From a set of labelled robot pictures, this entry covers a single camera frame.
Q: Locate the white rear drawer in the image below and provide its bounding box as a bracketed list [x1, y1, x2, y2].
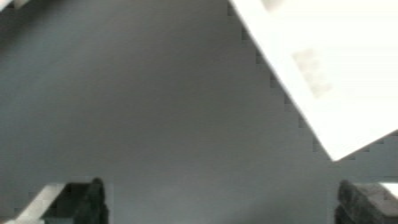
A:
[4, 183, 66, 224]

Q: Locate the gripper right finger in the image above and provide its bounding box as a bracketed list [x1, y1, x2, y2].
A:
[334, 180, 398, 224]

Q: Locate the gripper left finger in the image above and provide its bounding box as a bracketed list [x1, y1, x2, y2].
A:
[43, 178, 109, 224]

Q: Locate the white drawer cabinet box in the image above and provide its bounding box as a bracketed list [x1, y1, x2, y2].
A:
[230, 0, 398, 161]

